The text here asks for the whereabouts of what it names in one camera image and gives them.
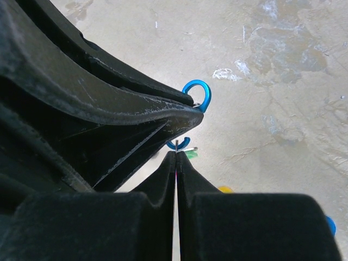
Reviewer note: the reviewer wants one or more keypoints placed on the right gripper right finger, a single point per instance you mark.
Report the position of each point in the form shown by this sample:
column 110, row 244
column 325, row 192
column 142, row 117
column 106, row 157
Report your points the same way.
column 214, row 225

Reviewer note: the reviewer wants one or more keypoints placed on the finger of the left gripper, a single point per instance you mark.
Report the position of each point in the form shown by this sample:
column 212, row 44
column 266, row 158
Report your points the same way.
column 63, row 128
column 91, row 57

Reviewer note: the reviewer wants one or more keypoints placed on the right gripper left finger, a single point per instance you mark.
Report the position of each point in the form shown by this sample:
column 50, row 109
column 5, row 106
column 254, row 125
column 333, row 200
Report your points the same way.
column 135, row 225

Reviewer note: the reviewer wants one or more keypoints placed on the green key tag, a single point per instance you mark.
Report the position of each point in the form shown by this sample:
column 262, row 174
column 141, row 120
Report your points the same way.
column 191, row 154

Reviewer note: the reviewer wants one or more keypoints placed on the blue S carabiner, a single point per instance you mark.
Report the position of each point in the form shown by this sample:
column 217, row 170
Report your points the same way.
column 202, row 107

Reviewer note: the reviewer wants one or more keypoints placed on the silver key black head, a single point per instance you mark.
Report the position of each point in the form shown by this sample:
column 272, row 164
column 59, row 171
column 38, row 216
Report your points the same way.
column 186, row 149

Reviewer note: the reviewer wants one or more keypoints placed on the yellow key tag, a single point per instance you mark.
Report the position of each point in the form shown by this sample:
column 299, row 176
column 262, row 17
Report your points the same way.
column 226, row 189

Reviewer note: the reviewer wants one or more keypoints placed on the blue key tag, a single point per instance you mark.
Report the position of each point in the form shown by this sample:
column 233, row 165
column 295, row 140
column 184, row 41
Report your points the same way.
column 332, row 225

